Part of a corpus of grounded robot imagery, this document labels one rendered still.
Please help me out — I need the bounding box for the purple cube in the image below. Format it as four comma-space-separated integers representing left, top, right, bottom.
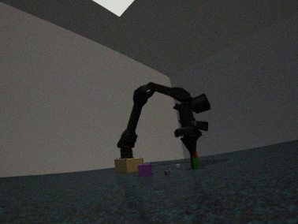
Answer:
138, 164, 152, 177

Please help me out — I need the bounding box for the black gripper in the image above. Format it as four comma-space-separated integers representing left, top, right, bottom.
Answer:
174, 114, 202, 155

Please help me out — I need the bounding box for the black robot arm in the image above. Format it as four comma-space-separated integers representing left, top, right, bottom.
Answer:
117, 82, 210, 159

